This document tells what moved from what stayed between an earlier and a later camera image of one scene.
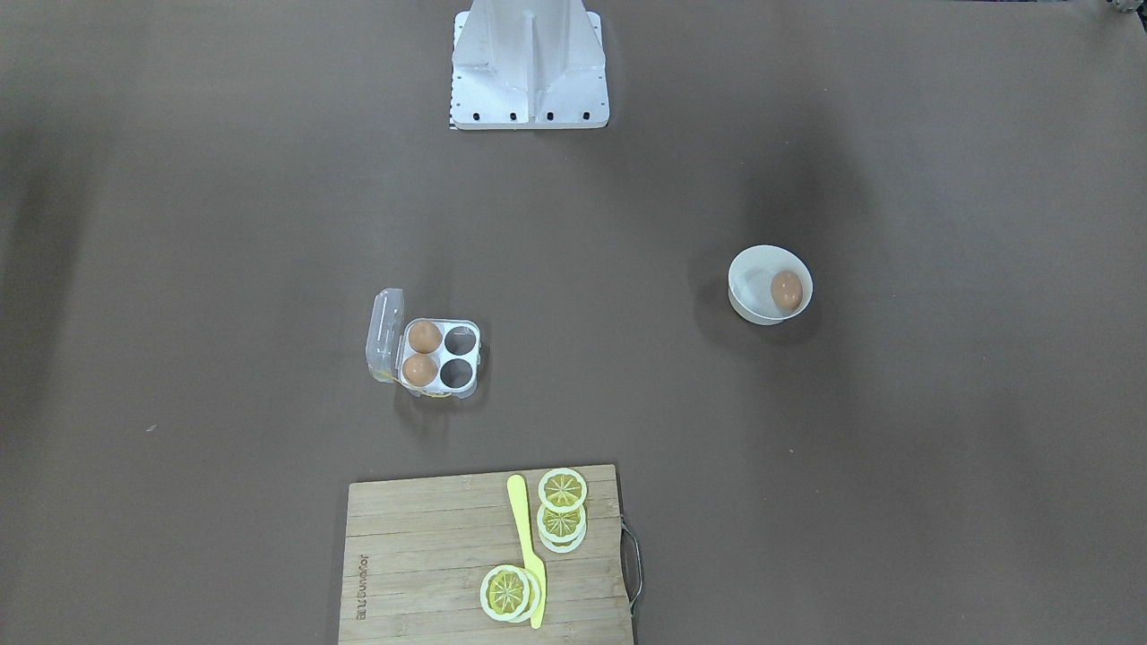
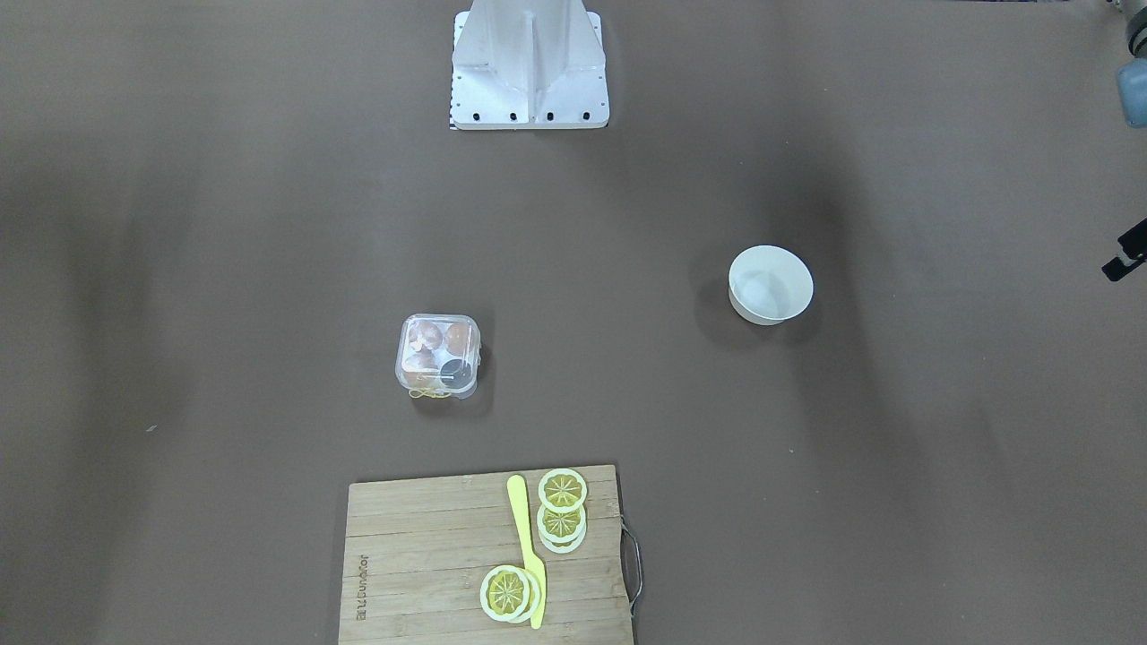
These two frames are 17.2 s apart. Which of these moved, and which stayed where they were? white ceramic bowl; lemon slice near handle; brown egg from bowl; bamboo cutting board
Moved: brown egg from bowl
Stayed: bamboo cutting board; lemon slice near handle; white ceramic bowl
